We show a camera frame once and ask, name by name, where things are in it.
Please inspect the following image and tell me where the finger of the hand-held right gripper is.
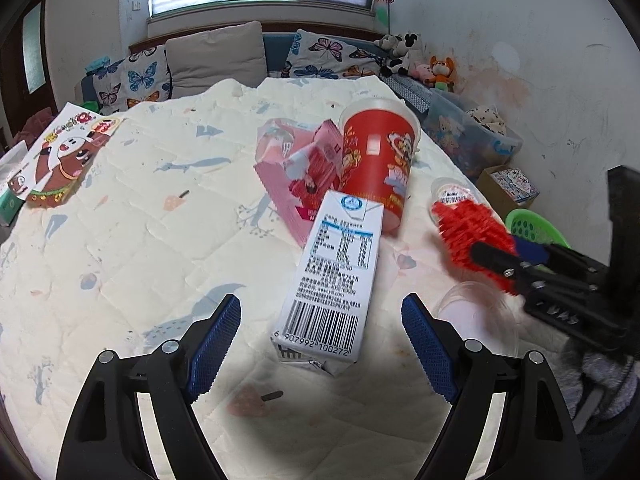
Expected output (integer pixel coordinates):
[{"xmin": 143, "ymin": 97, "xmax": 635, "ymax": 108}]
[
  {"xmin": 472, "ymin": 242, "xmax": 551, "ymax": 297},
  {"xmin": 512, "ymin": 237, "xmax": 601, "ymax": 273}
]

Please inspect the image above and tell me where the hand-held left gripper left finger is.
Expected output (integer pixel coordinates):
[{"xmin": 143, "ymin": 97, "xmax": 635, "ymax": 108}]
[{"xmin": 57, "ymin": 294, "xmax": 243, "ymax": 480}]

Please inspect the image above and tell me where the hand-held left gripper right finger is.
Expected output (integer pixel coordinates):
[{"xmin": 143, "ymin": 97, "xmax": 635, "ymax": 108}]
[{"xmin": 401, "ymin": 294, "xmax": 586, "ymax": 480}]

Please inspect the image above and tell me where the green plastic basket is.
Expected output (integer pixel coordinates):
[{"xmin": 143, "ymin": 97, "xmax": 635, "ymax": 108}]
[{"xmin": 505, "ymin": 209, "xmax": 571, "ymax": 251}]

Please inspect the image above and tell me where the clear plastic cup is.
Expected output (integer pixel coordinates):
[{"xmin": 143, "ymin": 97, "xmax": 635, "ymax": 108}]
[{"xmin": 435, "ymin": 282, "xmax": 521, "ymax": 361}]

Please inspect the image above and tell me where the small clear jelly cup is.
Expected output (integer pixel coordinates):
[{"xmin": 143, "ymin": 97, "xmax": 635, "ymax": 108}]
[{"xmin": 430, "ymin": 177, "xmax": 473, "ymax": 221}]

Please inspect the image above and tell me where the white blue milk carton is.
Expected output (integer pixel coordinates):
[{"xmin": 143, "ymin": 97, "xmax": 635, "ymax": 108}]
[{"xmin": 270, "ymin": 190, "xmax": 385, "ymax": 377}]

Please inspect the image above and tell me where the red printed paper cup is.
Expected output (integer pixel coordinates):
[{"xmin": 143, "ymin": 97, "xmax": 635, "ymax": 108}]
[{"xmin": 338, "ymin": 97, "xmax": 420, "ymax": 233}]

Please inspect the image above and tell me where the pink printed plastic bag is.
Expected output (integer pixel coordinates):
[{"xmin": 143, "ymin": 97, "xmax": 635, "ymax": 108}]
[{"xmin": 254, "ymin": 119, "xmax": 347, "ymax": 250}]

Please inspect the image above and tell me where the cardboard box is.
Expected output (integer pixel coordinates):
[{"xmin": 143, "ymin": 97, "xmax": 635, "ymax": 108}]
[{"xmin": 477, "ymin": 165, "xmax": 541, "ymax": 208}]

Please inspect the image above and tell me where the grey fuzzy cloth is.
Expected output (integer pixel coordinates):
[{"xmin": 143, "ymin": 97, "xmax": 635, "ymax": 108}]
[{"xmin": 557, "ymin": 342, "xmax": 640, "ymax": 423}]

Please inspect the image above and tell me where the clear storage bin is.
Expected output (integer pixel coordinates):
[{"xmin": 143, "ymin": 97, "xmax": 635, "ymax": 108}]
[{"xmin": 422, "ymin": 91, "xmax": 523, "ymax": 178}]

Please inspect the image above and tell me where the spotted white cloth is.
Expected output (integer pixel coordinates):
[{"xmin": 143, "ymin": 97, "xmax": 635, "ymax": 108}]
[{"xmin": 465, "ymin": 105, "xmax": 508, "ymax": 136}]

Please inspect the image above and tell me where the blue patterned cloth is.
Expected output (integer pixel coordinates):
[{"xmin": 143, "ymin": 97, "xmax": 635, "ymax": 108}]
[{"xmin": 385, "ymin": 75, "xmax": 436, "ymax": 113}]

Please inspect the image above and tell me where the orange fox plush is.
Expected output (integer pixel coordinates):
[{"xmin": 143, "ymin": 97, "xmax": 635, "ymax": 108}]
[{"xmin": 427, "ymin": 56, "xmax": 458, "ymax": 92}]

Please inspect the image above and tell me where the black white cow plush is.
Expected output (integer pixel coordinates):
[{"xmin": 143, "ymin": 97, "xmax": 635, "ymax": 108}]
[{"xmin": 387, "ymin": 32, "xmax": 423, "ymax": 78}]

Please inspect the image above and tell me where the white green box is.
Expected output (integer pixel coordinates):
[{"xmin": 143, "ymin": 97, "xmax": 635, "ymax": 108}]
[{"xmin": 0, "ymin": 140, "xmax": 31, "ymax": 226}]

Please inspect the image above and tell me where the wide butterfly print pillow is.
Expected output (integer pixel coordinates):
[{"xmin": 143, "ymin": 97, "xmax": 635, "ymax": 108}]
[{"xmin": 287, "ymin": 29, "xmax": 383, "ymax": 80}]

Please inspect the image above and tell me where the large butterfly print pillow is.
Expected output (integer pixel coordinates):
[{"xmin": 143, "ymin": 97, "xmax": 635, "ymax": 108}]
[{"xmin": 122, "ymin": 45, "xmax": 173, "ymax": 108}]

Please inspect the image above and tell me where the small butterfly print pillow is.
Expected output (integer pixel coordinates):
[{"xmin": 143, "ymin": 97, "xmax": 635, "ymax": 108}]
[{"xmin": 92, "ymin": 57, "xmax": 126, "ymax": 113}]

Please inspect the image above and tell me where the colourful pinwheel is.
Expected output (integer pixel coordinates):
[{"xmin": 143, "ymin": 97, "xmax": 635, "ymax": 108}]
[{"xmin": 370, "ymin": 0, "xmax": 396, "ymax": 36}]

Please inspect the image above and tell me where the beige cushion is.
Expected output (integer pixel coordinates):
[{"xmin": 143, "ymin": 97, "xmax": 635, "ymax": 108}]
[{"xmin": 165, "ymin": 22, "xmax": 268, "ymax": 98}]

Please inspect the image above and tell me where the maroon cloth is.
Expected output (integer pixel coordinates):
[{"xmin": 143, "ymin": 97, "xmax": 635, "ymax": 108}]
[{"xmin": 15, "ymin": 110, "xmax": 56, "ymax": 146}]

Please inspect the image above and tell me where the blue sofa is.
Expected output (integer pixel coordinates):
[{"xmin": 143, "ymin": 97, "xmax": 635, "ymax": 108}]
[{"xmin": 75, "ymin": 32, "xmax": 391, "ymax": 116}]

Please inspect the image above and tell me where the dark brown door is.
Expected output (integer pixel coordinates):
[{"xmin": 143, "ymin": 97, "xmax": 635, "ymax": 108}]
[{"xmin": 0, "ymin": 0, "xmax": 58, "ymax": 131}]

